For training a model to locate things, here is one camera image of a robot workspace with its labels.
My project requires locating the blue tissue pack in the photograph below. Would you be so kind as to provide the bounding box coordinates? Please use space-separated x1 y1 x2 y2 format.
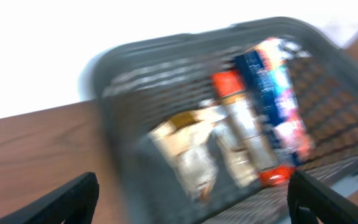
234 37 314 167

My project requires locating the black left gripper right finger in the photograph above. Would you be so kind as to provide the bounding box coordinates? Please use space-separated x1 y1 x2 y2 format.
287 170 358 224

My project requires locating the beige snack bag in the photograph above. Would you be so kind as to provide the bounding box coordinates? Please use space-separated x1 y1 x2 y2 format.
149 106 226 202

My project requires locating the grey plastic lattice basket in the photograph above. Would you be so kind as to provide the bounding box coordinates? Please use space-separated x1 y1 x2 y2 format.
91 17 358 223

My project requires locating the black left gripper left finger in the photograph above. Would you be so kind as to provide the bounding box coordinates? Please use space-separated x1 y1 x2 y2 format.
0 172 99 224

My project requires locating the orange cracker tube pack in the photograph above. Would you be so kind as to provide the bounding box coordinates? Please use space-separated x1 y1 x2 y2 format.
211 70 294 186

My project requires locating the beige mushroom pouch brown label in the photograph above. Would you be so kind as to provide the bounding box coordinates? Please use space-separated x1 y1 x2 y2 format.
199 99 258 187

